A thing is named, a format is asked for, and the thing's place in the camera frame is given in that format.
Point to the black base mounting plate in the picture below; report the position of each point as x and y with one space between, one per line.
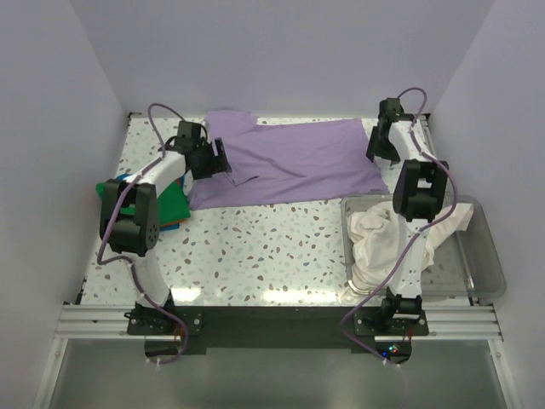
196 330

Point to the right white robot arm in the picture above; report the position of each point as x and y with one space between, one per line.
417 199

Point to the clear plastic bin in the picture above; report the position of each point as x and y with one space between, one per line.
465 265

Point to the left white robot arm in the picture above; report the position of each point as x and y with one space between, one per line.
138 253

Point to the purple t-shirt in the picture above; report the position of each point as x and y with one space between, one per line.
286 163

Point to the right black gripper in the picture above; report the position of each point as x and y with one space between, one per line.
374 149

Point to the white t-shirt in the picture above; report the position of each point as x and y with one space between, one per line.
374 234

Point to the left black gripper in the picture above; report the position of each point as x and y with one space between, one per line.
217 164

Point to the folded green t-shirt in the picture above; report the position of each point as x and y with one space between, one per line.
131 206

